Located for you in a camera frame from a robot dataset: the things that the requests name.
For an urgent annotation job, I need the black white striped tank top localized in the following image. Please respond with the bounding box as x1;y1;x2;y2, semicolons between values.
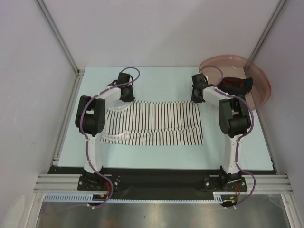
100;101;204;146

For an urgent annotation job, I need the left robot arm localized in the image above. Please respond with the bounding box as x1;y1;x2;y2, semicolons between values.
75;72;136;173

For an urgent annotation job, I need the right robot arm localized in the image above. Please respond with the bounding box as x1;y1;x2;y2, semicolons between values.
191;74;254;190

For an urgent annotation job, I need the dark navy red tank top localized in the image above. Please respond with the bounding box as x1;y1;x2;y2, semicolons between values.
218;77;253;96

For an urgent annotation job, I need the brown translucent plastic basin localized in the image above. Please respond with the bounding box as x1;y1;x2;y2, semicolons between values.
199;55;271;110

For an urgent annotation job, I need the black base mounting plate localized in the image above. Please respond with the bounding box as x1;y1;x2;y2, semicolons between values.
47;166;247;201

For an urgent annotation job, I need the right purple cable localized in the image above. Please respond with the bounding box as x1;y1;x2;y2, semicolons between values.
198;65;257;209

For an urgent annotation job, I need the purple cable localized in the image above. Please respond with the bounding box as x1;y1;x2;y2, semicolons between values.
198;65;257;209
79;66;141;209

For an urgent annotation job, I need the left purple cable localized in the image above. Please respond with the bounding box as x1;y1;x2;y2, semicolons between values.
79;66;141;209

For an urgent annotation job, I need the left aluminium frame post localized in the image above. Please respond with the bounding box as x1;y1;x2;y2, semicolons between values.
35;0;80;75

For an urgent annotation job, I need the aluminium frame post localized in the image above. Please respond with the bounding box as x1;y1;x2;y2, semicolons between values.
247;0;289;65
35;0;80;75

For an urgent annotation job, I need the right aluminium frame post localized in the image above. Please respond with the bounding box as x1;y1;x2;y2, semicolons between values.
247;0;289;65

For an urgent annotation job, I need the right slotted cable duct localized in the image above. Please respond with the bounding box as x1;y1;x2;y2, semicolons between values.
213;192;240;203

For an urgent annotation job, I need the slotted cable duct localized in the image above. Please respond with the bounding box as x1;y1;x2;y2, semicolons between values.
213;192;240;203
44;192;114;204

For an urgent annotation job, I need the left slotted cable duct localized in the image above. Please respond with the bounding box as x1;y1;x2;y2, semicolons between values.
44;192;114;204

